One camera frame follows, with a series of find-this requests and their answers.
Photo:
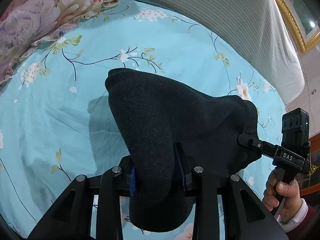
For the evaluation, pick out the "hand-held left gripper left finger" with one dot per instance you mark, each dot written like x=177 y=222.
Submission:
x=132 y=180

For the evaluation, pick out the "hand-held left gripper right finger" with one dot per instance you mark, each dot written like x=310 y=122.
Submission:
x=180 y=170

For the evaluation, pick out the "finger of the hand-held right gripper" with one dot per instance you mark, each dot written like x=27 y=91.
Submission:
x=257 y=145

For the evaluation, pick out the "black pants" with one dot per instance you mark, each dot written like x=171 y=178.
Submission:
x=162 y=110

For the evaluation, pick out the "person's right forearm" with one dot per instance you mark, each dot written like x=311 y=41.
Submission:
x=307 y=220

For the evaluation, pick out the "person's right hand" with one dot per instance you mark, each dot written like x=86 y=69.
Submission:
x=292 y=197

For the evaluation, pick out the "brown wooden furniture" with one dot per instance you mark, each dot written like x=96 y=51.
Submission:
x=315 y=152

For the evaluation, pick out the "turquoise floral bed sheet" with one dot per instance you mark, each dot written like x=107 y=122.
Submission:
x=62 y=92

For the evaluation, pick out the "gold framed painting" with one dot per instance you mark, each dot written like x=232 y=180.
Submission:
x=287 y=17

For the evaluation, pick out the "floral pillow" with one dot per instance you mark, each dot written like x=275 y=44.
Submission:
x=37 y=12

